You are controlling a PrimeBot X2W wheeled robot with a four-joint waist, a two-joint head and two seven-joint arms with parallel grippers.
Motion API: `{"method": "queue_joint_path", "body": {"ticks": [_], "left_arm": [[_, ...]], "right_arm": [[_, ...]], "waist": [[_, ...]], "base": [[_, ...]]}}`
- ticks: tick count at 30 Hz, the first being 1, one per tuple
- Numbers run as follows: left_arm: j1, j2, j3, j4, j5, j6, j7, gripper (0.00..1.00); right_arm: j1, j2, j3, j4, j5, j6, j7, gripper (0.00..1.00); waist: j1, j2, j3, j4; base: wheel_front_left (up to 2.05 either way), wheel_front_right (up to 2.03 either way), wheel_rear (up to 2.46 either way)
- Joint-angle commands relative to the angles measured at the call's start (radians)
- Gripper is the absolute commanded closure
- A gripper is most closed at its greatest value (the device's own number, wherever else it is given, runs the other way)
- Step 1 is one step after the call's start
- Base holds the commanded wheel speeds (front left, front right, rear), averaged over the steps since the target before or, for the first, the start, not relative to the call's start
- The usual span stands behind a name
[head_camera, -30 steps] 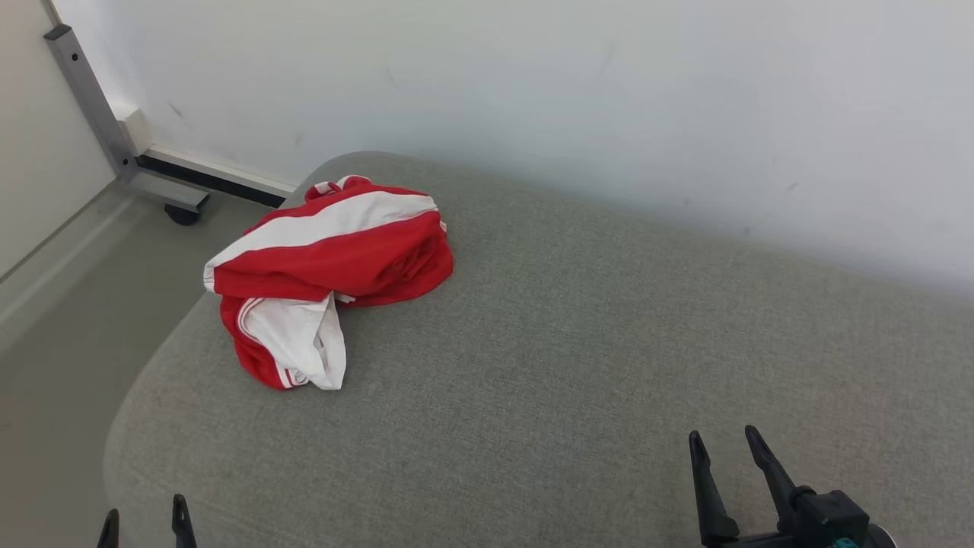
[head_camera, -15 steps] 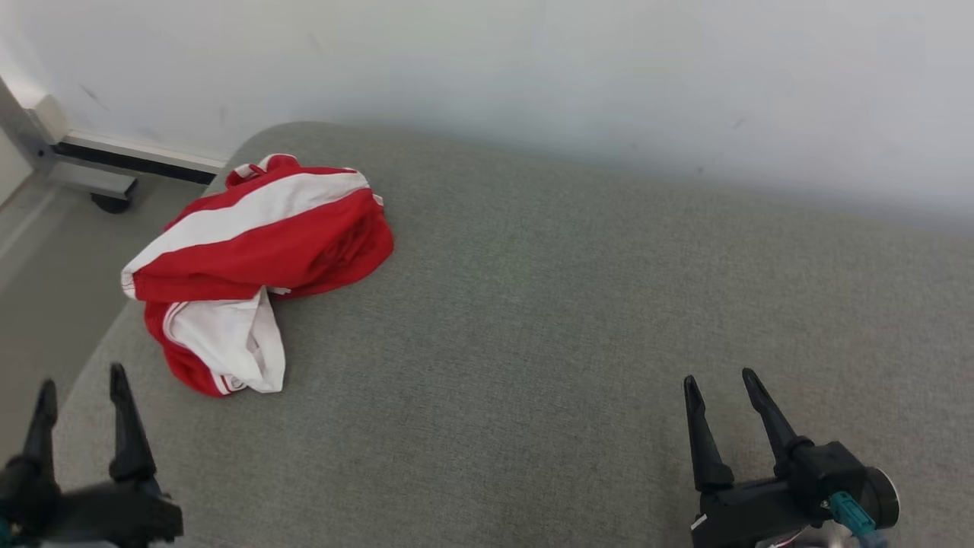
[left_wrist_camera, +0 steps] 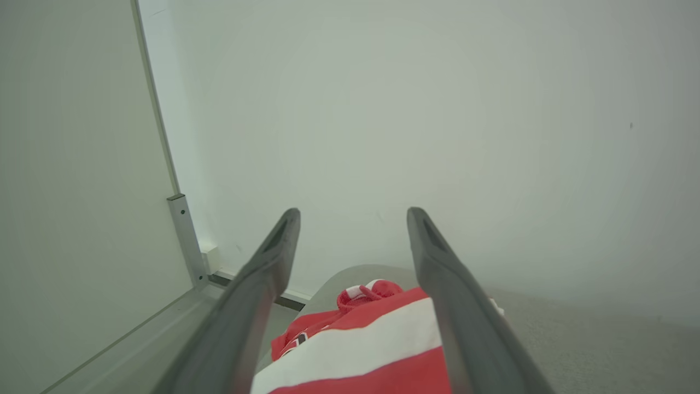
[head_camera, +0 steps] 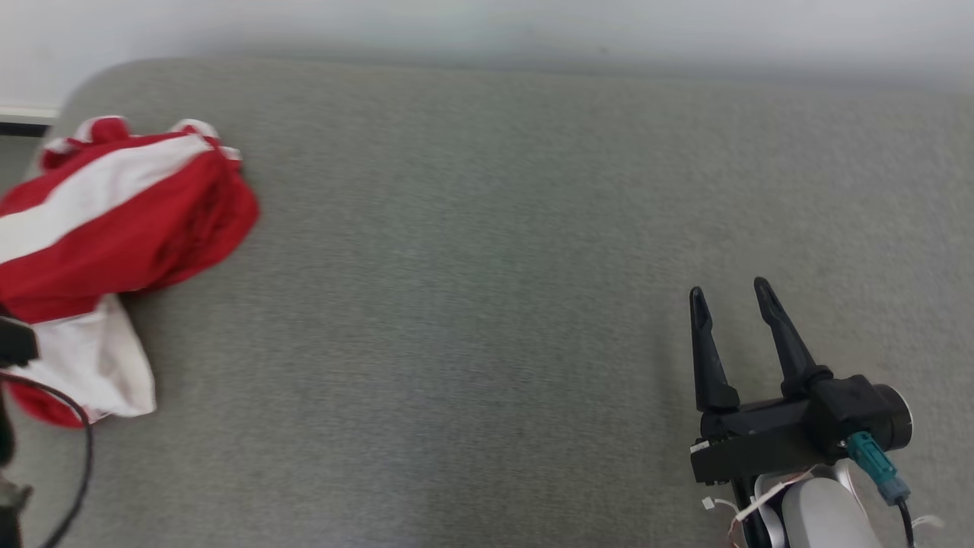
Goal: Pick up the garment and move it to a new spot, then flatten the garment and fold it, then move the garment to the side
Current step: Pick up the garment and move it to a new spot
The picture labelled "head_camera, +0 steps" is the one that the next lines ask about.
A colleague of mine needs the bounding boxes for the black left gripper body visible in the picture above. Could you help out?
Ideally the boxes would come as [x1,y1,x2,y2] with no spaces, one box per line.
[0,314,39,368]

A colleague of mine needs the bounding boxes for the thin black cable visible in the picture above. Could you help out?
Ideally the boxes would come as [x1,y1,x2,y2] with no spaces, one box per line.
[0,371,94,548]

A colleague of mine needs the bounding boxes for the red shorts with white stripe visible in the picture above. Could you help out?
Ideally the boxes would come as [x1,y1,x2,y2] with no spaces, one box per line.
[0,114,260,324]

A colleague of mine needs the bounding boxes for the teal plug camera cable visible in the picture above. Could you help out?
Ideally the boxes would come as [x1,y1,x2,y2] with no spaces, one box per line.
[843,432,915,548]

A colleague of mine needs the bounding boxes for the white and black skirting board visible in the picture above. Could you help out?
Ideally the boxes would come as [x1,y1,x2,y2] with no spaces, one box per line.
[0,105,60,139]

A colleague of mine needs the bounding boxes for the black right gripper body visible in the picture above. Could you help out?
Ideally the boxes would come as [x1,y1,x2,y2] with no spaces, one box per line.
[691,396,820,486]

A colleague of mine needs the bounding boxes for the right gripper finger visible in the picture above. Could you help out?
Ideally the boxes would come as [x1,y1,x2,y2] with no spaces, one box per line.
[753,278,834,398]
[689,287,740,414]

